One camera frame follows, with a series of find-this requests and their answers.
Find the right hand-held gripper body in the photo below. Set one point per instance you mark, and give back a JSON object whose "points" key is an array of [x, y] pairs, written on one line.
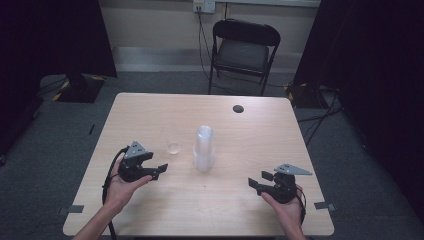
{"points": [[285, 190]]}

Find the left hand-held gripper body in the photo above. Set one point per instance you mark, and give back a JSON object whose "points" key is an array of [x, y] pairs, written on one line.
{"points": [[131, 171]]}

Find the single clear plastic cup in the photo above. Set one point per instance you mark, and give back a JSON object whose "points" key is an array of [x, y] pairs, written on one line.
{"points": [[173, 148]]}

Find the stack of clear plastic cups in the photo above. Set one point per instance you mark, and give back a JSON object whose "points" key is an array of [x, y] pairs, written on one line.
{"points": [[204, 150]]}

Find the person's right hand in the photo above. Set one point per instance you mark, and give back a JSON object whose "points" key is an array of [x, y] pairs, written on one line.
{"points": [[290, 213]]}

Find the person's left hand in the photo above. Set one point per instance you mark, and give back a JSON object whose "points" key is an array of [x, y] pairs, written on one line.
{"points": [[121, 193]]}

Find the grey tape strip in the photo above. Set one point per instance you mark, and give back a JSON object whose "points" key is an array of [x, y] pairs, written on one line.
{"points": [[322, 205], [75, 209]]}

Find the black marker pen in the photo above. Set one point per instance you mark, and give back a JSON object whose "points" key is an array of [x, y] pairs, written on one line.
{"points": [[91, 129]]}

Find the black round table grommet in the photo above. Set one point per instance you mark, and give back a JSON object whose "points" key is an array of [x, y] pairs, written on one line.
{"points": [[238, 109]]}

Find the black stand base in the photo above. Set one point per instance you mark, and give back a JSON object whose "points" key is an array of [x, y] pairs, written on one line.
{"points": [[81, 90], [305, 98]]}

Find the black folding chair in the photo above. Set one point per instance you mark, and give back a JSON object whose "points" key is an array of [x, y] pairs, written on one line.
{"points": [[241, 55]]}

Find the black curtain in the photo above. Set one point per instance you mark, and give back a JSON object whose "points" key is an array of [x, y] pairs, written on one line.
{"points": [[50, 40], [376, 83]]}

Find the white wall socket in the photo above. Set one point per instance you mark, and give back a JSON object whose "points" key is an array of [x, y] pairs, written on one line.
{"points": [[204, 5]]}

